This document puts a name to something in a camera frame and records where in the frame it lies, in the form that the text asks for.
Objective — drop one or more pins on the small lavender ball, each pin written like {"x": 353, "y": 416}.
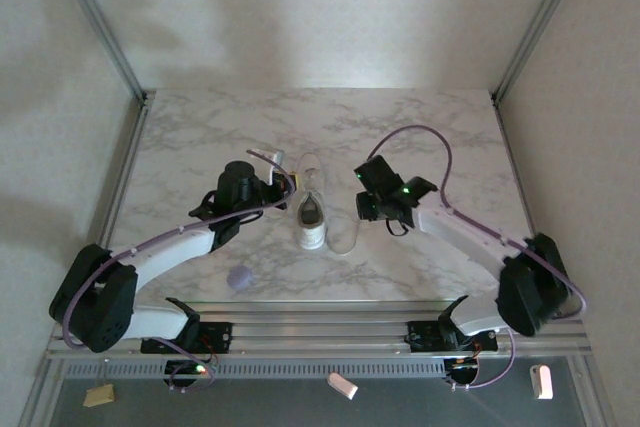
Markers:
{"x": 240, "y": 278}

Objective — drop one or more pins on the small white plastic block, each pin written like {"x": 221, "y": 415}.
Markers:
{"x": 342, "y": 386}

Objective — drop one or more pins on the circuit board with green light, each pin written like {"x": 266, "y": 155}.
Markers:
{"x": 197, "y": 369}

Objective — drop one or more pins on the aluminium frame post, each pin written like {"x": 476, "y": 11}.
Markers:
{"x": 102, "y": 22}
{"x": 538, "y": 22}

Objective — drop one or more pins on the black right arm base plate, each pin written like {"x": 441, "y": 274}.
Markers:
{"x": 425, "y": 337}

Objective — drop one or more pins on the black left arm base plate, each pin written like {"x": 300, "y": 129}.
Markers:
{"x": 215, "y": 337}

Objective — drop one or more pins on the tan paper tag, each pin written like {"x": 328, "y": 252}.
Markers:
{"x": 99, "y": 396}

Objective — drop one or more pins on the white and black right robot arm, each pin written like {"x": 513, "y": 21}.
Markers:
{"x": 450, "y": 227}

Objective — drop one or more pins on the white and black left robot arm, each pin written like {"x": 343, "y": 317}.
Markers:
{"x": 165, "y": 249}

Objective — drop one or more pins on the aluminium mounting rail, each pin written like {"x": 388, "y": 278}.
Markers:
{"x": 320, "y": 332}

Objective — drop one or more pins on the white rectangular box device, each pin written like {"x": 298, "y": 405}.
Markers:
{"x": 541, "y": 382}

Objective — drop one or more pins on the aluminium table side rail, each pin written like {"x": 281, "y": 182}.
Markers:
{"x": 126, "y": 172}
{"x": 510, "y": 147}

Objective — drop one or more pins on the white sneaker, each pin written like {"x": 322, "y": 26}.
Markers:
{"x": 358, "y": 232}

